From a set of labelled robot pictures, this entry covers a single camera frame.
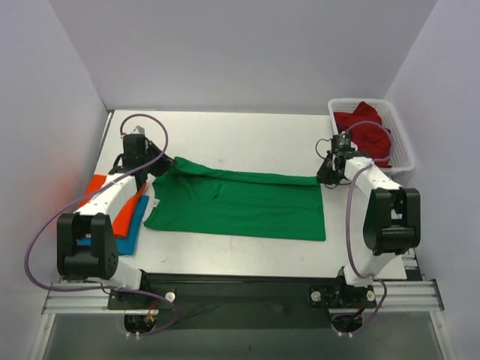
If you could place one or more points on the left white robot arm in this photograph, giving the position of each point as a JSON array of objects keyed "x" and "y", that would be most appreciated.
[{"x": 86, "y": 239}]

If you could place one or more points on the dark red t-shirt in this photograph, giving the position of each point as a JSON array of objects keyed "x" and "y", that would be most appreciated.
[{"x": 368, "y": 137}]

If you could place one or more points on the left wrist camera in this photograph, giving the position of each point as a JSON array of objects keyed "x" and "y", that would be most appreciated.
[{"x": 138, "y": 130}]

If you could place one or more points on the folded blue t-shirt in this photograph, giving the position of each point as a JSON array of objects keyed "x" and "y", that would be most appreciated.
[{"x": 126, "y": 246}]

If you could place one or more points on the folded orange t-shirt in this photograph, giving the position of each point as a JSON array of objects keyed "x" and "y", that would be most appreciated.
[{"x": 109, "y": 195}]

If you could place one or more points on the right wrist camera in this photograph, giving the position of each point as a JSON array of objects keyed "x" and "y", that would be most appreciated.
[{"x": 341, "y": 143}]

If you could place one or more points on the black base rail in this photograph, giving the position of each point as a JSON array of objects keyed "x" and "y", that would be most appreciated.
[{"x": 224, "y": 302}]

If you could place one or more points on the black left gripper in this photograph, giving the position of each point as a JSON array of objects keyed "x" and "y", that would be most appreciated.
[{"x": 159, "y": 165}]

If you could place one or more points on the white plastic basket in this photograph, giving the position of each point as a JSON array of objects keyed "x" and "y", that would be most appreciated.
[{"x": 401, "y": 159}]

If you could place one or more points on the green t-shirt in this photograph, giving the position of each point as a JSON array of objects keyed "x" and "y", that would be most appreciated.
[{"x": 194, "y": 198}]

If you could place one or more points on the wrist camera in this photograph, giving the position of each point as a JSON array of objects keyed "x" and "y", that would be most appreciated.
[
  {"x": 341, "y": 143},
  {"x": 138, "y": 130}
]

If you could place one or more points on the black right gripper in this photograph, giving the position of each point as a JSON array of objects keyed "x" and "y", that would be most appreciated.
[{"x": 326, "y": 172}]

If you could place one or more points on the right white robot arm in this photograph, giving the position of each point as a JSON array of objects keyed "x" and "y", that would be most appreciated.
[{"x": 392, "y": 223}]

